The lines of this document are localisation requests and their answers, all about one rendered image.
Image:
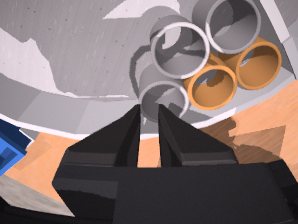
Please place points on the bronze bushing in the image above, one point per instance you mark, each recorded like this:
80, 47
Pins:
217, 92
260, 70

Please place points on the blue tray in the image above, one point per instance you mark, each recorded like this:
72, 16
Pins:
12, 139

